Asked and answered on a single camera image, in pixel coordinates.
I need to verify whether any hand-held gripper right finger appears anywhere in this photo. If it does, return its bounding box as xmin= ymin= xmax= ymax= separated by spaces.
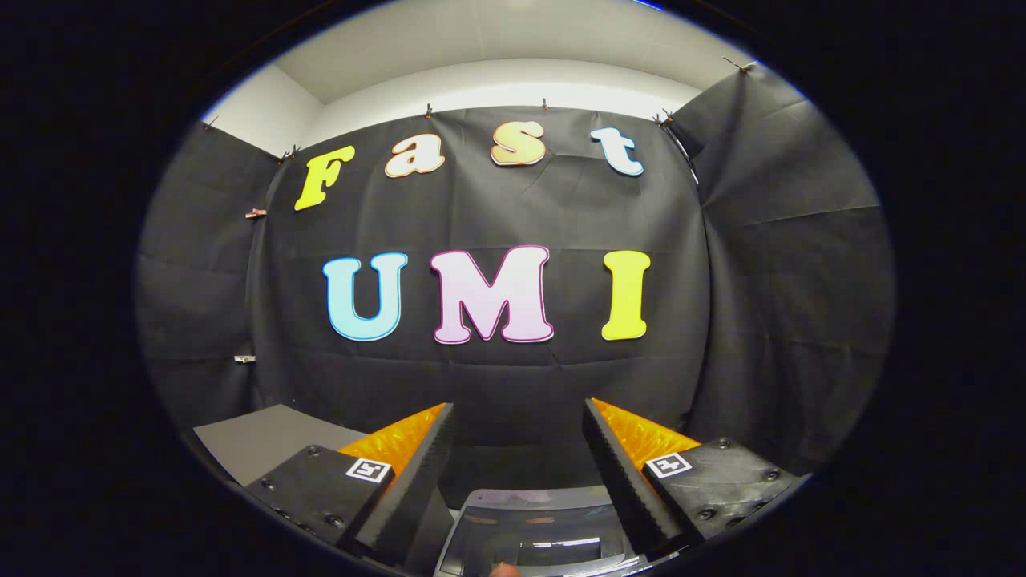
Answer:
xmin=581 ymin=397 xmax=802 ymax=562

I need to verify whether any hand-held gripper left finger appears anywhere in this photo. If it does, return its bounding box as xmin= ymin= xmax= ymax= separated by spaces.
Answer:
xmin=244 ymin=402 xmax=458 ymax=567

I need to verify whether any black backdrop cloth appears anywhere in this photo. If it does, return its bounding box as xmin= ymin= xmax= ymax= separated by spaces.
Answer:
xmin=136 ymin=63 xmax=895 ymax=486

